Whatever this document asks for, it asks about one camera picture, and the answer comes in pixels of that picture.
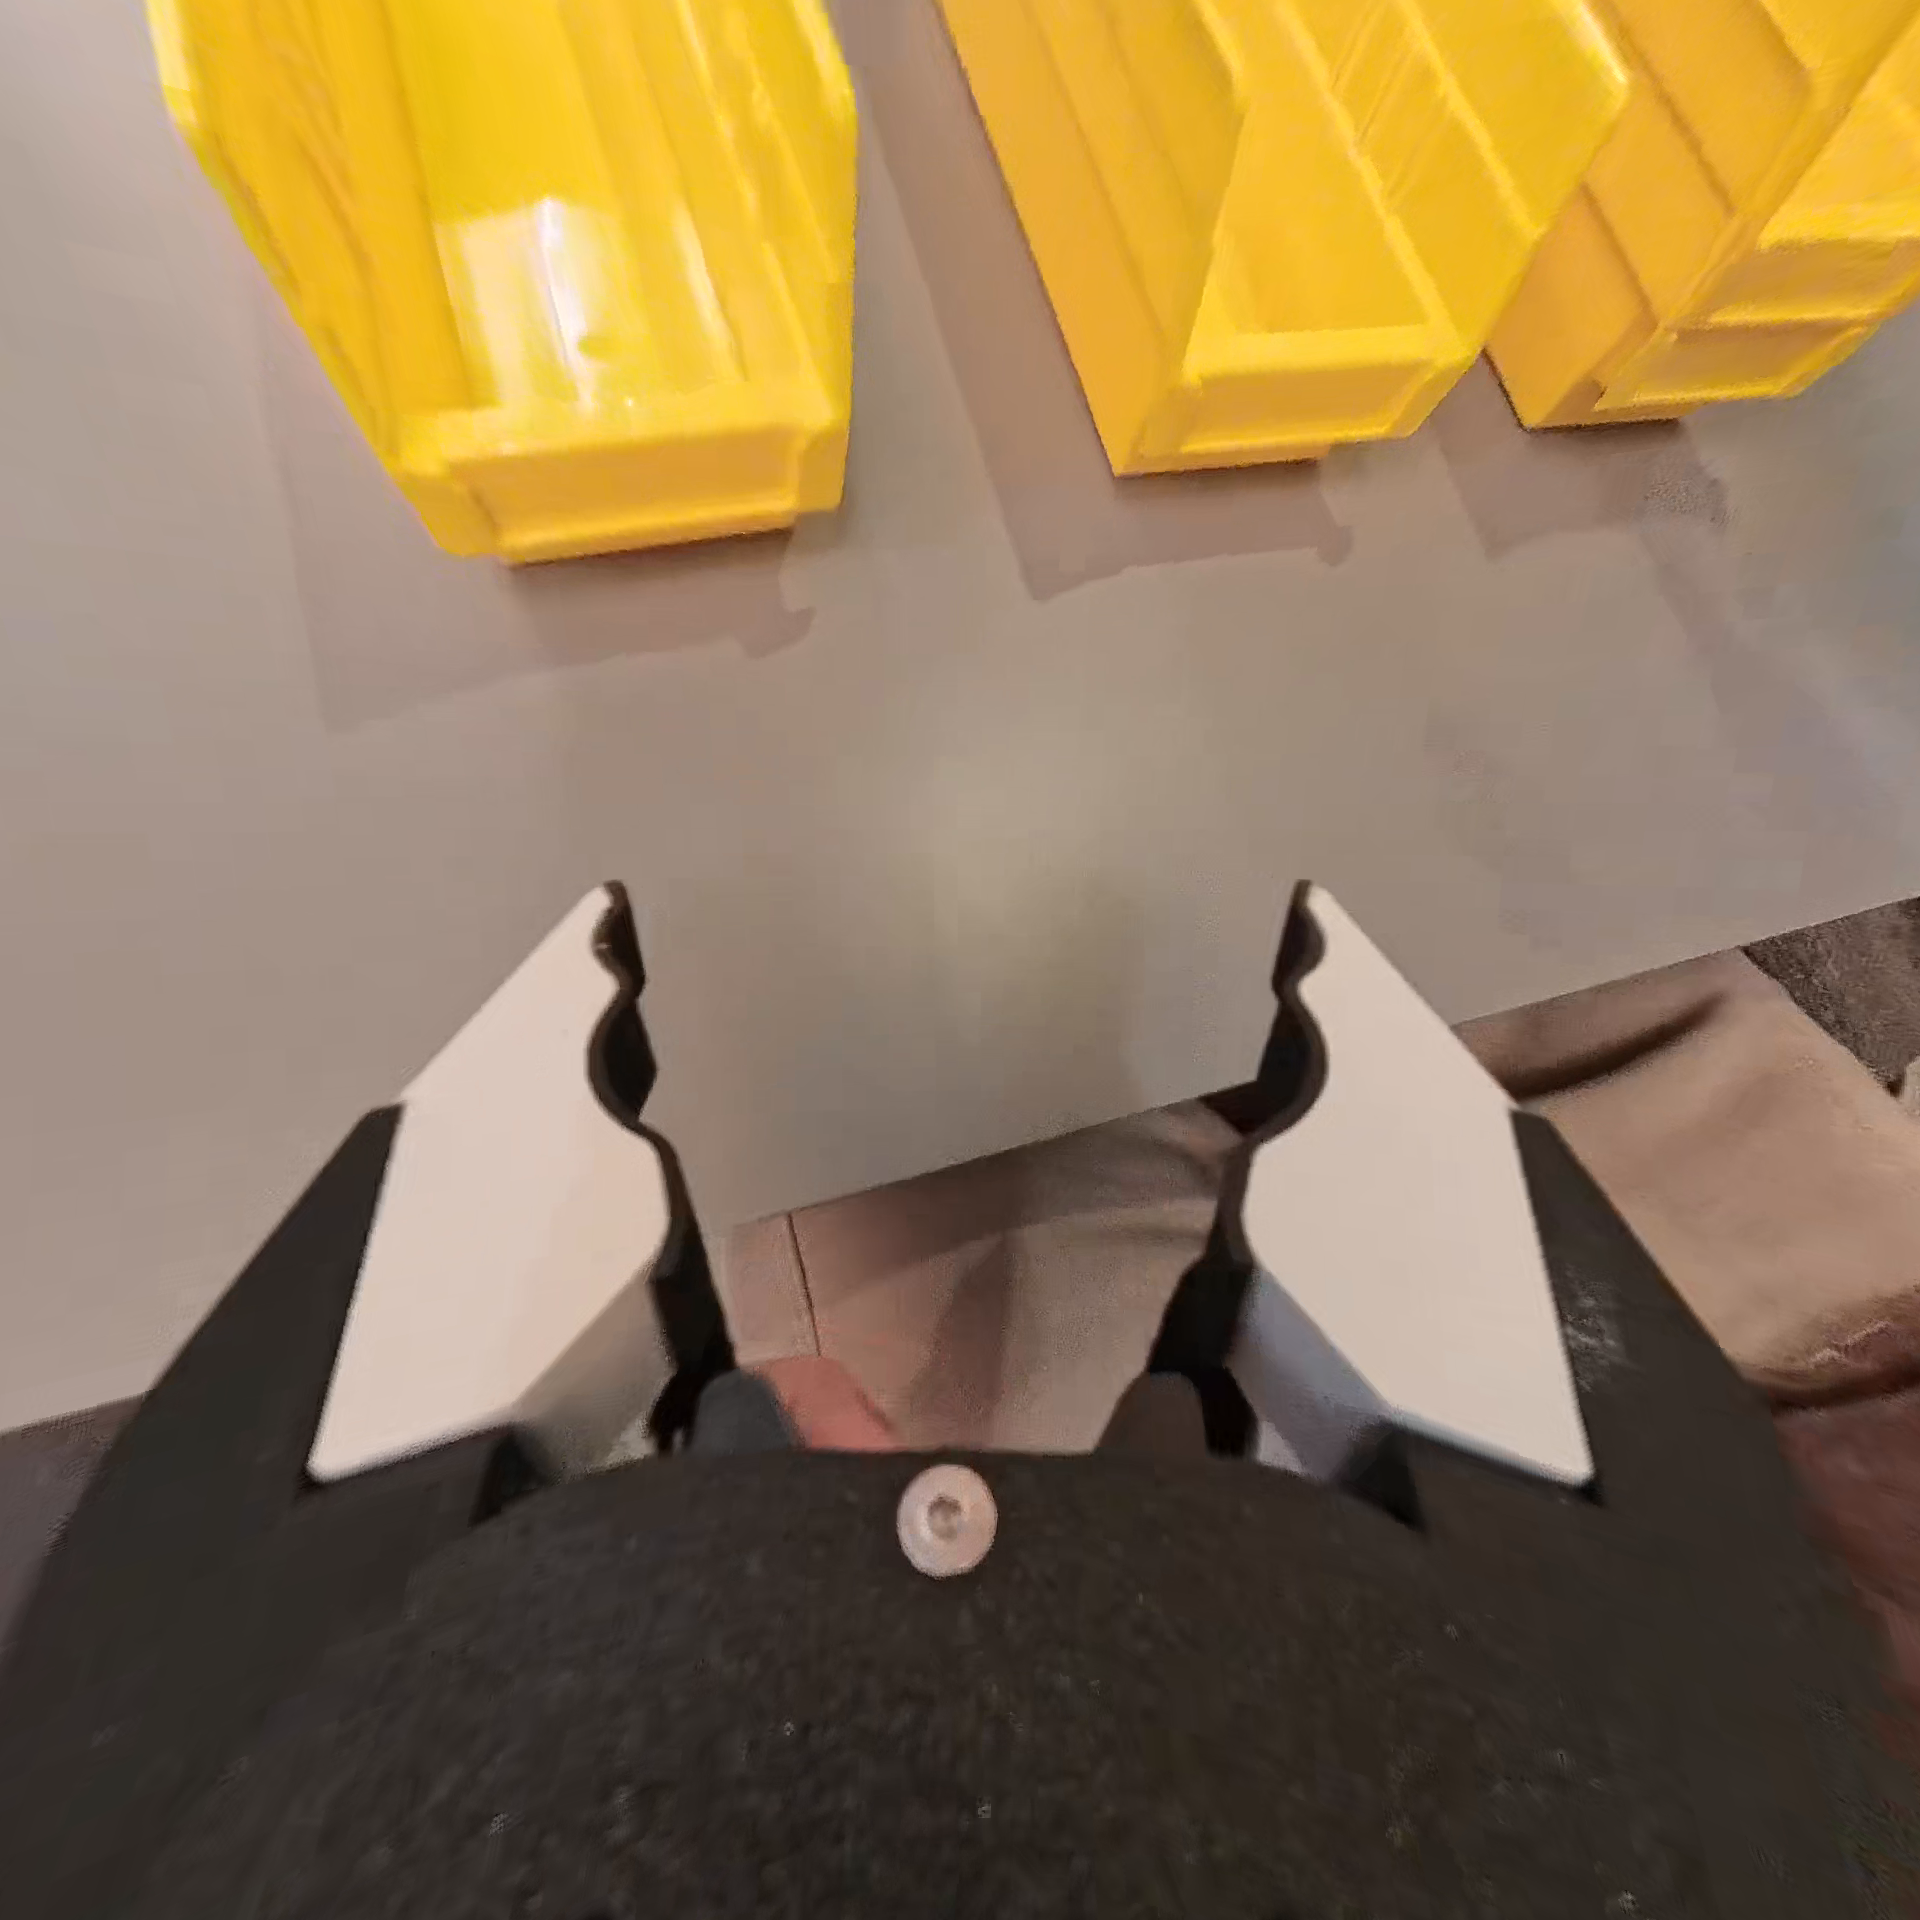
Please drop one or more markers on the grey desk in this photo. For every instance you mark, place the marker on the grey desk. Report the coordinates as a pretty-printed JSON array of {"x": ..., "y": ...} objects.
[{"x": 902, "y": 720}]

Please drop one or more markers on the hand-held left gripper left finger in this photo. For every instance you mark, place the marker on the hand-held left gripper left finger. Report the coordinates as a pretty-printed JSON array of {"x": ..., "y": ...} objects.
[{"x": 482, "y": 1231}]

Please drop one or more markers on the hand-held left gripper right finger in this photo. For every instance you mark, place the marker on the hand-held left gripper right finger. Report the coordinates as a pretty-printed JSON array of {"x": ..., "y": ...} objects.
[{"x": 1411, "y": 1231}]

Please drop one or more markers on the person's brown top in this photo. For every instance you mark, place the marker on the person's brown top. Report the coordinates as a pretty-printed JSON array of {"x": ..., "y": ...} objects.
[{"x": 1862, "y": 1501}]

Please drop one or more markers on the person's beige trousers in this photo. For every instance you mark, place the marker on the person's beige trousers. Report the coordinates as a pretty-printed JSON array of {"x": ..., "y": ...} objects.
[{"x": 1051, "y": 1277}]

